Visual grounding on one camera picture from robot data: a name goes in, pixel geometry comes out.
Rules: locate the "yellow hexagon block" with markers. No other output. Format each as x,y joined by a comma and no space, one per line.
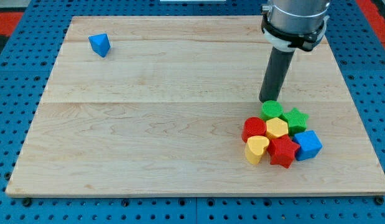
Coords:
276,128

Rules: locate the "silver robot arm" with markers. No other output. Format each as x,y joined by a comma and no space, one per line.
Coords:
294,24

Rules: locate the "green cylinder block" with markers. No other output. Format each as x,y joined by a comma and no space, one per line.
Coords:
271,109

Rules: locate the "green star block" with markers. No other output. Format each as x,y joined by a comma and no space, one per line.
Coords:
296,120

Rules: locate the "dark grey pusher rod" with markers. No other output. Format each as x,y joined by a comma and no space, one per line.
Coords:
275,74

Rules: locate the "yellow heart block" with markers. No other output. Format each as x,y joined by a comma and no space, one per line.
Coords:
255,148

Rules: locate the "blue triangle block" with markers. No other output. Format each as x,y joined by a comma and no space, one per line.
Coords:
100,44

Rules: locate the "red star block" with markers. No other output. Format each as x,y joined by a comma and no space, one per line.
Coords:
282,151

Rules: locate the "red cylinder block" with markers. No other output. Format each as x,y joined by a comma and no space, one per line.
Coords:
253,126

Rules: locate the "blue cube block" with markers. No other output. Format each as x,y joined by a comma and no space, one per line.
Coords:
310,145

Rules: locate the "wooden board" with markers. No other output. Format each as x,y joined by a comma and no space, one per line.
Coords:
162,115

